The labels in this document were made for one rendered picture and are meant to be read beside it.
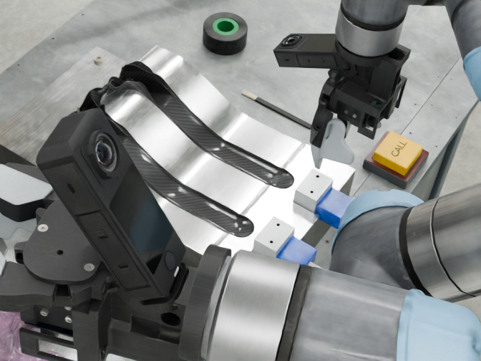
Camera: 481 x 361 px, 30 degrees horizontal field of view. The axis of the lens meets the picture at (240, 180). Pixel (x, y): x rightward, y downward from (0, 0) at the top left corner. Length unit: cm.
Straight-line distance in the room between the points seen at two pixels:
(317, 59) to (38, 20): 193
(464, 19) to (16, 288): 58
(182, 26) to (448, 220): 112
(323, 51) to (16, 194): 59
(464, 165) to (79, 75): 142
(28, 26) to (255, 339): 248
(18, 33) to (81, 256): 240
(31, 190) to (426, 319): 25
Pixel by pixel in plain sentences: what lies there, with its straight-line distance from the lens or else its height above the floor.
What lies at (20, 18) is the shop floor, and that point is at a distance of 296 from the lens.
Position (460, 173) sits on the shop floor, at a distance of 261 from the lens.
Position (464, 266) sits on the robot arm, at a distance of 62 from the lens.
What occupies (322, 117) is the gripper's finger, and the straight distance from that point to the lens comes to 111.
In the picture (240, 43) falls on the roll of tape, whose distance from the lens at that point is 162.
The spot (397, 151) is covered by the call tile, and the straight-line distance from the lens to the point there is 146.
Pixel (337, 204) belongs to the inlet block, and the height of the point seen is 90.
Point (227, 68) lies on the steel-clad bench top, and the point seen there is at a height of 80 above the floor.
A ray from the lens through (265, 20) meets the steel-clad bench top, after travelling 171.
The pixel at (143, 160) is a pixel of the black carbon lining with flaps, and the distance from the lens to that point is 132.
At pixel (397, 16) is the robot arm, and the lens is 102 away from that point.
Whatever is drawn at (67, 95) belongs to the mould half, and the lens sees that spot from 147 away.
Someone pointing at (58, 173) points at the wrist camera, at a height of 153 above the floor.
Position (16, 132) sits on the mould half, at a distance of 143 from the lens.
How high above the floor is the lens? 190
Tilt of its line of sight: 50 degrees down
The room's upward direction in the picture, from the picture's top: 6 degrees clockwise
